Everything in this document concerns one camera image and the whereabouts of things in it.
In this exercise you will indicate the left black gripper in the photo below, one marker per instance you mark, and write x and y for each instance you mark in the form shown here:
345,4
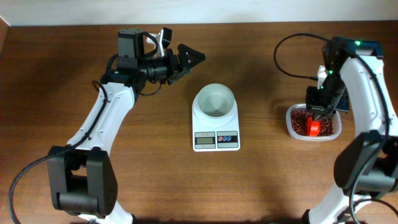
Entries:
175,66

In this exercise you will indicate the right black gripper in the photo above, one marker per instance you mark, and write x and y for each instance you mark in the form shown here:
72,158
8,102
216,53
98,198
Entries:
321,109

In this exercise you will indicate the red plastic scoop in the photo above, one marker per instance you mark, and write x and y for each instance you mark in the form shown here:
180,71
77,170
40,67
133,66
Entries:
313,127

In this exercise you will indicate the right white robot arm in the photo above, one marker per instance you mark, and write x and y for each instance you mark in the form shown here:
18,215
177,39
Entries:
366,170

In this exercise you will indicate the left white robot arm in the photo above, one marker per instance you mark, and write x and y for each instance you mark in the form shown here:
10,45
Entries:
81,177

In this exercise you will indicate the white round bowl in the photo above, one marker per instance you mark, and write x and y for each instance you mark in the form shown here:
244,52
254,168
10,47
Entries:
215,100

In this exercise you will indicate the white digital kitchen scale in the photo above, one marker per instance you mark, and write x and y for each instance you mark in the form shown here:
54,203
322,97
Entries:
212,134

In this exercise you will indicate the clear plastic bean container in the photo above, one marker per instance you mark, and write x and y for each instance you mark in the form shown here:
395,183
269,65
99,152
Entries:
335,124

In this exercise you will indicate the red beans in container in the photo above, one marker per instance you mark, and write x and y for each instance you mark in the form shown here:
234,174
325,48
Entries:
299,120

